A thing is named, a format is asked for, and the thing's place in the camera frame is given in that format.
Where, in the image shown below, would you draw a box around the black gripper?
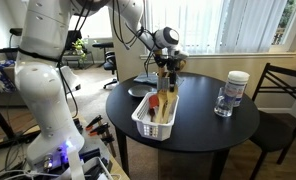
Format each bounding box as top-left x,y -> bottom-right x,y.
153,53 -> 185,93

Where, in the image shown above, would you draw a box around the pale wooden spoon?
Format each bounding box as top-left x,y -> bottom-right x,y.
163,85 -> 179,125

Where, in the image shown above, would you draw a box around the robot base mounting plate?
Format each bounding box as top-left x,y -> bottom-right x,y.
26,133 -> 117,180

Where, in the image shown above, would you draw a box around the slotted wooden fork spoon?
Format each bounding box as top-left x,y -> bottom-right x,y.
154,90 -> 169,125

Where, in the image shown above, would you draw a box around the white plastic basket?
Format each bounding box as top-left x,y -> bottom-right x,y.
131,91 -> 180,142

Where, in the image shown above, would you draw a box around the flat wooden spatula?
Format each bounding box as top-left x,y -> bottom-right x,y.
177,59 -> 188,72

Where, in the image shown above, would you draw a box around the red spatula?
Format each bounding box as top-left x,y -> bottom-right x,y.
148,93 -> 160,123

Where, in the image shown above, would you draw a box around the blue cloth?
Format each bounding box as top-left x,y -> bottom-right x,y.
133,72 -> 185,87

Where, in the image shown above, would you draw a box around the dark grey plate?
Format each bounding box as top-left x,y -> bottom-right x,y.
127,84 -> 158,98

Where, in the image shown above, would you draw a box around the round black table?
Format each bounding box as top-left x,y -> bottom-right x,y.
105,71 -> 261,180

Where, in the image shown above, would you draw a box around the clear glass mug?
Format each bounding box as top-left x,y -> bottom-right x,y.
213,87 -> 236,118

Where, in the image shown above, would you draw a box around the black office chair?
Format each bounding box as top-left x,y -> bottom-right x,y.
92,41 -> 120,90

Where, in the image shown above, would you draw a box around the white canister blue label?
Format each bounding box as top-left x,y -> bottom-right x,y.
225,70 -> 251,108

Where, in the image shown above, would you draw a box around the white window sill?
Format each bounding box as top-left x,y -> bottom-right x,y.
139,51 -> 296,61

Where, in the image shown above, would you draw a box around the white vertical blinds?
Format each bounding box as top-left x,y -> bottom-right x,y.
144,0 -> 289,54

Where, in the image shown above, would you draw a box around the black orange clamp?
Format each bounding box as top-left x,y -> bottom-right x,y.
85,114 -> 103,131
88,122 -> 111,137

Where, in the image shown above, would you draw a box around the green potted plant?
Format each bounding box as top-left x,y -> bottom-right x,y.
71,38 -> 88,61

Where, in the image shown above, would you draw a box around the wooden workbench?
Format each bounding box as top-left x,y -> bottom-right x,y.
77,114 -> 131,180

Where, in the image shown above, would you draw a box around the black metal chair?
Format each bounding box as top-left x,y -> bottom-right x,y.
249,62 -> 296,180

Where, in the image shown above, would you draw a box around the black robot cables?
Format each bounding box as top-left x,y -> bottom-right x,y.
56,0 -> 149,119

